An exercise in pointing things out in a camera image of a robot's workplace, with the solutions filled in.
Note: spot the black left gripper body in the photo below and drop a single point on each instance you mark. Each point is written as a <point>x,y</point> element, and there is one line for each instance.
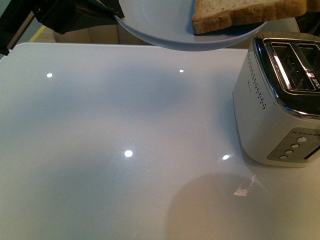
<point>63,16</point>

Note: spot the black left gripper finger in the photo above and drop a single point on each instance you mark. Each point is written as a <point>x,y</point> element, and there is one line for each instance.
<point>112,6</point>

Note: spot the light blue plate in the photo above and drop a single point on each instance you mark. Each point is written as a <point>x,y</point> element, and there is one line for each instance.
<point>168,24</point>

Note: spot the toasted bread slice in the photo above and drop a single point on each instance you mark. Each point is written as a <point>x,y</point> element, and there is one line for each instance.
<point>214,15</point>

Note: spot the cream and chrome toaster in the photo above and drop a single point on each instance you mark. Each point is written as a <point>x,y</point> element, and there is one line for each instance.
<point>276,99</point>

